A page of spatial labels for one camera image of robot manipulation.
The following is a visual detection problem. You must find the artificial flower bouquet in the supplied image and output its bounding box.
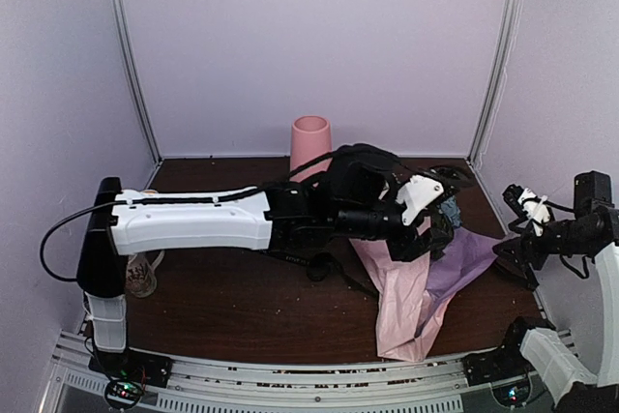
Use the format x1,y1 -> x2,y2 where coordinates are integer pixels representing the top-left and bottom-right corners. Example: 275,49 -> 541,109
398,168 -> 462,237

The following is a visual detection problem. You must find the pink wrapping paper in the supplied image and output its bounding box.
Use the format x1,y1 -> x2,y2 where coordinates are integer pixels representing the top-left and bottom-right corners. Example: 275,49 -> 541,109
351,227 -> 499,363

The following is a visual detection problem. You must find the black ribbon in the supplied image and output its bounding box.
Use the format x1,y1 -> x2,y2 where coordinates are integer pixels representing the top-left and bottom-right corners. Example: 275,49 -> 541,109
262,251 -> 379,300

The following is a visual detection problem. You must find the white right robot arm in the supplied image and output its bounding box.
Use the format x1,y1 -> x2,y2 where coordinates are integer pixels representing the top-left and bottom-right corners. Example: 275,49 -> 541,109
494,171 -> 618,412

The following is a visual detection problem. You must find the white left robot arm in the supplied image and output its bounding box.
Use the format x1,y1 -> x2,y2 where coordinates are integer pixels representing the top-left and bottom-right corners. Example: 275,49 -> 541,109
76,143 -> 472,378

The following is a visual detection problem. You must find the pink vase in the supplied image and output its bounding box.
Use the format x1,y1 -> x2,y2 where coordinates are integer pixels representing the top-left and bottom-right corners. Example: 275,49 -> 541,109
290,115 -> 332,170

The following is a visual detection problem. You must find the clear printed glass cup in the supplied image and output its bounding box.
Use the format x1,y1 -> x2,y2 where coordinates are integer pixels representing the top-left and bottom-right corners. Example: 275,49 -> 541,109
125,251 -> 164,298

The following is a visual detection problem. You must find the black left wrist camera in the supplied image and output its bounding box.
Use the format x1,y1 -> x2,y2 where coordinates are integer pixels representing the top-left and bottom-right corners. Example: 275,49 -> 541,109
325,143 -> 398,208

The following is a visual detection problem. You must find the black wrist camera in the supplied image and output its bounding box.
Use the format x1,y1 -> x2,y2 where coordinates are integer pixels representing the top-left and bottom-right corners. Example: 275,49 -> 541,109
325,143 -> 398,208
573,170 -> 614,218

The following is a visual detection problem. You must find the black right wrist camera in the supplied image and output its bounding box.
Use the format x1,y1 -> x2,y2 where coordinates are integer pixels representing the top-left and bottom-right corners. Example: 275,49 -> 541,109
573,170 -> 614,218

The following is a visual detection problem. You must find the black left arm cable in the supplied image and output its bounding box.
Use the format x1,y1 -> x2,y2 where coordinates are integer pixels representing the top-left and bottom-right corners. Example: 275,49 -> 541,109
39,151 -> 339,283

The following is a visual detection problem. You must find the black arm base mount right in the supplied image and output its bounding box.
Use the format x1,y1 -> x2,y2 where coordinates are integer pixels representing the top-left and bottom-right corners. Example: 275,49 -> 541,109
461,346 -> 534,387

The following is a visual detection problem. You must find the aluminium front rail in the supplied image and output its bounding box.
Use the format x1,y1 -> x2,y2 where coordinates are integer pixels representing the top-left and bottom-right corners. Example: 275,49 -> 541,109
47,330 -> 581,413

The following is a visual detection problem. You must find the aluminium right corner post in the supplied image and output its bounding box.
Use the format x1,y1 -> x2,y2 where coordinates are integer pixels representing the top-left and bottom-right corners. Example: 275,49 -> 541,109
468,0 -> 522,169

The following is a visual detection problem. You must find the aluminium corner post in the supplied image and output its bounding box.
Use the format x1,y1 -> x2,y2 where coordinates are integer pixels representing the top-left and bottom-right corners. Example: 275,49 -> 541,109
110,0 -> 162,164
468,0 -> 522,169

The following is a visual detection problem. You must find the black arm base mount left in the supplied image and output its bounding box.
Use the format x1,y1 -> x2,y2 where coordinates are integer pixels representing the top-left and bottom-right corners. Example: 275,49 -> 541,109
88,349 -> 173,388

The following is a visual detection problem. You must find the aluminium left corner post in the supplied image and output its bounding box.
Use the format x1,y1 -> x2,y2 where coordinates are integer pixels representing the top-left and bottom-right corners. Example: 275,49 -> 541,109
110,0 -> 162,164

